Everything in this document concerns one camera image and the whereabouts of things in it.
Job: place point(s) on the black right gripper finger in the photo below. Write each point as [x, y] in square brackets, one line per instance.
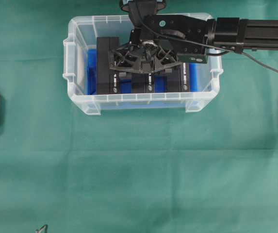
[169, 70]
[122, 75]

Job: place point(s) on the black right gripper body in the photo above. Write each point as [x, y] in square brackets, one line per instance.
[142, 56]

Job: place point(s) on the black realsense box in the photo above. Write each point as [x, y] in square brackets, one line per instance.
[107, 80]
[178, 79]
[142, 83]

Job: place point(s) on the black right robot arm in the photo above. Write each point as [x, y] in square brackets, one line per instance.
[194, 39]

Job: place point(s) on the clear plastic storage case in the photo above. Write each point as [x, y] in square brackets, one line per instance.
[82, 36]

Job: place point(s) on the blue plastic liner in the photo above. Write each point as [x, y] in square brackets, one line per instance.
[160, 80]

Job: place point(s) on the green table cloth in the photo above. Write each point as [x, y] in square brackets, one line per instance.
[129, 171]

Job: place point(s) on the small metal tool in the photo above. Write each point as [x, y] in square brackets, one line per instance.
[42, 229]

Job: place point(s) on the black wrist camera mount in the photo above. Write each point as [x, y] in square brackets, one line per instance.
[139, 9]

